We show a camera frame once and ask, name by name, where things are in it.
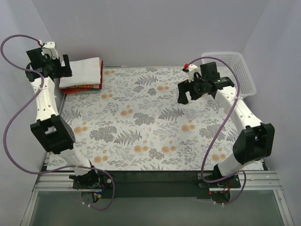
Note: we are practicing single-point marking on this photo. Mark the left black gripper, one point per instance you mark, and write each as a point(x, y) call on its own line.
point(62, 68)

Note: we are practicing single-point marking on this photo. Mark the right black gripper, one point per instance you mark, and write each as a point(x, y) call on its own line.
point(186, 87)

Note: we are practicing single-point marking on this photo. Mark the white t shirt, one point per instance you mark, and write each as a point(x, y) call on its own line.
point(82, 71)

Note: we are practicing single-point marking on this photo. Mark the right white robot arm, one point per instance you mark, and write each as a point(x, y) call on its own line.
point(255, 138)

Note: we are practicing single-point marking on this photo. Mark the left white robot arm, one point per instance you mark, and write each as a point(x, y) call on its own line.
point(50, 129)

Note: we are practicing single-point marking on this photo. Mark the folded red t shirt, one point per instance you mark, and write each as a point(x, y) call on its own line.
point(94, 86)

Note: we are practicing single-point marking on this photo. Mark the white plastic mesh basket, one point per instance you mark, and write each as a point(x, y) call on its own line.
point(237, 63)

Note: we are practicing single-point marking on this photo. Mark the floral patterned table mat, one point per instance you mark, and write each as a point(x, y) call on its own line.
point(135, 123)

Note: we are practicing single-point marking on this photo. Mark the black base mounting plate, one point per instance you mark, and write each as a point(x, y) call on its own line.
point(149, 184)

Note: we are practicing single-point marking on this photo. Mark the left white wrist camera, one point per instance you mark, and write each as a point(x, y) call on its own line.
point(48, 50)

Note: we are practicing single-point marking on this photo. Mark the aluminium extrusion rail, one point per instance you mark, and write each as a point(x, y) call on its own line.
point(258, 202)

